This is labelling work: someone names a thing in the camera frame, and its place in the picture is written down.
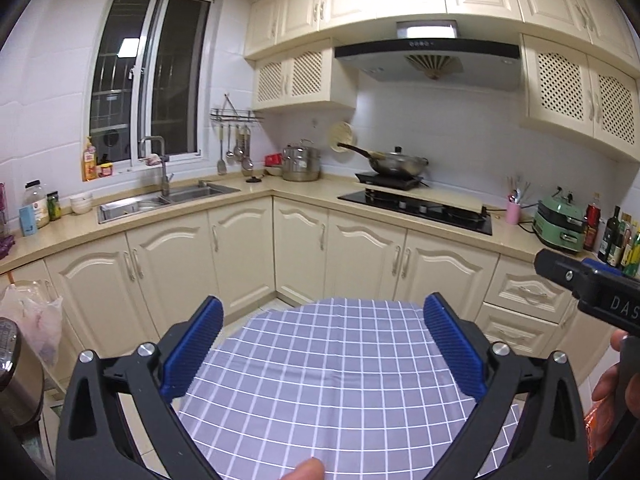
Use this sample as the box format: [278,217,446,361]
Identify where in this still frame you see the purple checked tablecloth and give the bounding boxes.
[177,297,526,480]

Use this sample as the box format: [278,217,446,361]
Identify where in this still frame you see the steel faucet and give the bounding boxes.
[139,136,174,196]

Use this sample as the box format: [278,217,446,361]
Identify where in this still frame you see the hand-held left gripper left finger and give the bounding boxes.
[55,296,226,480]

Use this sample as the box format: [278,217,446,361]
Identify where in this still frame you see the jar with black lid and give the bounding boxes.
[22,180,50,228]

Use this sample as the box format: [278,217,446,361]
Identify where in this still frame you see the green electric cooker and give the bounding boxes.
[531,187,588,253]

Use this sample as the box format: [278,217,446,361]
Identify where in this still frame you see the yellow green bottle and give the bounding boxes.
[624,227,640,278]

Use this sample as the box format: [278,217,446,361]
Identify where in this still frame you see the sliding window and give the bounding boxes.
[90,0,213,163]

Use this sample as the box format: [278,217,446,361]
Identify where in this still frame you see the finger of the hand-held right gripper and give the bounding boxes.
[581,257,625,278]
[534,248,588,302]

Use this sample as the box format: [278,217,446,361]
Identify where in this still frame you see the steel double sink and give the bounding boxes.
[97,180,242,224]

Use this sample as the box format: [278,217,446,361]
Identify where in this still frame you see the black wall utensil rack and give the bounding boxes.
[210,93,265,123]

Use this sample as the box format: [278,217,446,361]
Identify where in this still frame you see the bundle of chopsticks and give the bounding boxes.
[506,175,531,206]

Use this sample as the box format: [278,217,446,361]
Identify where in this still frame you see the black induction cooker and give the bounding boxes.
[355,172,425,192]

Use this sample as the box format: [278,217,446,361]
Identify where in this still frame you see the person's left hand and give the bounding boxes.
[280,457,325,480]

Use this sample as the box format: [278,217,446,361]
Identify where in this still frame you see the orange bag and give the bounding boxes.
[582,400,608,463]

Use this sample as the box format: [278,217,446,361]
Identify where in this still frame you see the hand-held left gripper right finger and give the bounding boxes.
[424,292,593,480]

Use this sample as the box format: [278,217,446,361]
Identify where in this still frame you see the large lattice door cabinet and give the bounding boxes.
[517,33,640,163]

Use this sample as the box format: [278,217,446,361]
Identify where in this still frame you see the steel steamer pot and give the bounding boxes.
[281,140,321,182]

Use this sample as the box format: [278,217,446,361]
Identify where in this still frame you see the olive oil bottle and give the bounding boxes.
[617,214,635,270]

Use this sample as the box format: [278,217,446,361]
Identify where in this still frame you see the beige board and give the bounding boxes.
[425,187,488,213]

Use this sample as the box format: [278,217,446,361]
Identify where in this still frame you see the small lattice door cabinet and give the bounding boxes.
[251,37,358,112]

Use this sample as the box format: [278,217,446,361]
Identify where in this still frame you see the cream round strainer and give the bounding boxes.
[329,121,357,153]

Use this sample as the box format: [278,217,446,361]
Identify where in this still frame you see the dark green bottle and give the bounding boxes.
[598,206,622,266]

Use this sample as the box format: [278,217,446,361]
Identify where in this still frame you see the steel rice cooker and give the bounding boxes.
[0,316,45,428]

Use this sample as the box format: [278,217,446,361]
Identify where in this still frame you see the steel wok with lid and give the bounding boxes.
[336,142,430,177]

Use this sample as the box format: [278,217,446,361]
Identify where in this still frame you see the hanging plastic bag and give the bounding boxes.
[0,280,65,368]

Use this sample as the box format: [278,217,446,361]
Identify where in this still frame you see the cream base cabinets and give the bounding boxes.
[0,180,621,391]

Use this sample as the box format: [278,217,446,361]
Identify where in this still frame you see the person's right hand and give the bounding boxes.
[592,332,630,403]

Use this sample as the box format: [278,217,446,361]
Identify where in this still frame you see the range hood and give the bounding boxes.
[334,20,522,93]

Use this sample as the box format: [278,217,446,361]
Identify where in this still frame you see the black gas stove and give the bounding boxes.
[337,187,493,237]

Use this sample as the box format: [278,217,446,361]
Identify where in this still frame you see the red purple utensil rack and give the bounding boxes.
[0,182,16,261]

